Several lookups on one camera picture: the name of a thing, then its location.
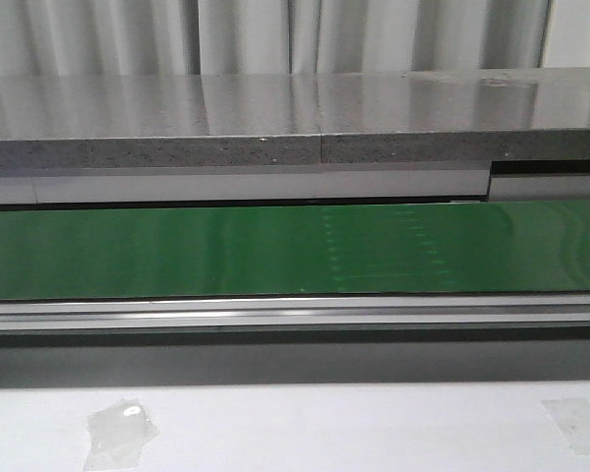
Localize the white pleated curtain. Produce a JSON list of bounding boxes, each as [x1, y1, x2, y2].
[[0, 1, 590, 77]]

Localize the clear tape patch left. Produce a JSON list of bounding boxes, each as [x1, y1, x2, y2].
[[83, 399, 159, 471]]

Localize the green conveyor belt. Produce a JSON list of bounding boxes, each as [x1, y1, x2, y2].
[[0, 201, 590, 301]]

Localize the grey stone slab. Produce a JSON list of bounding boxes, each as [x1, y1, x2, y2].
[[0, 68, 590, 173]]

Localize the aluminium conveyor rail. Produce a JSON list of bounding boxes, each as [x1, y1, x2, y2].
[[0, 159, 590, 206], [0, 292, 590, 334]]

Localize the clear tape patch right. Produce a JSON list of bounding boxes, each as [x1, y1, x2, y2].
[[541, 398, 590, 455]]

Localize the aluminium conveyor front rail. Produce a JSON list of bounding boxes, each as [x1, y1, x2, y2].
[[0, 292, 590, 334]]

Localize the clear tape patch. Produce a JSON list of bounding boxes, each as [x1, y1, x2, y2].
[[83, 399, 159, 471], [541, 398, 590, 455]]

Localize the aluminium conveyor rear rail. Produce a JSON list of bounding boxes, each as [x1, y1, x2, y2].
[[0, 159, 590, 206]]

